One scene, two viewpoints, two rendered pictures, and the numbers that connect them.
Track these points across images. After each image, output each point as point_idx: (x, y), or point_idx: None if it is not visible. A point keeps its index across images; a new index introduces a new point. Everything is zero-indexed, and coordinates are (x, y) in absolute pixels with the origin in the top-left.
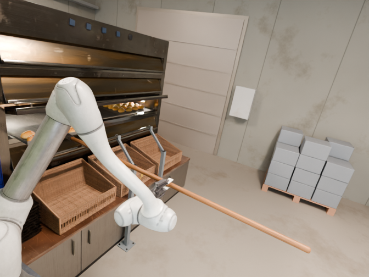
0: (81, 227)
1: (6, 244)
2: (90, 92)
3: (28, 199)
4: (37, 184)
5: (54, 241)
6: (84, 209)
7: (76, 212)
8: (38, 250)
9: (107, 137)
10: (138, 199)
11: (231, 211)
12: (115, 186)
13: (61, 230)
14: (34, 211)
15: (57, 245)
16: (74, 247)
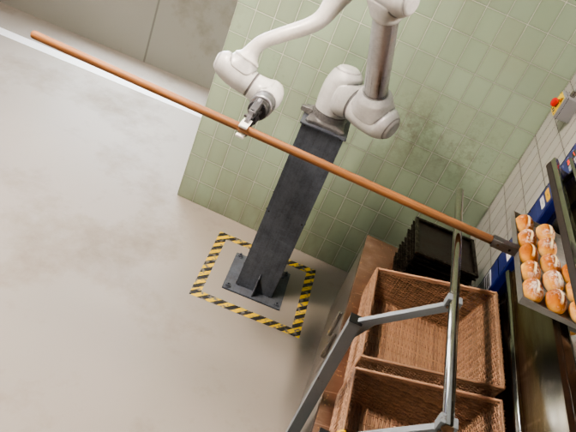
0: (346, 309)
1: (333, 70)
2: None
3: (363, 95)
4: (366, 81)
5: (359, 285)
6: (367, 303)
7: (370, 291)
8: (365, 272)
9: (459, 275)
10: (268, 84)
11: (135, 75)
12: (363, 355)
13: (366, 286)
14: (411, 255)
15: (351, 286)
16: (333, 321)
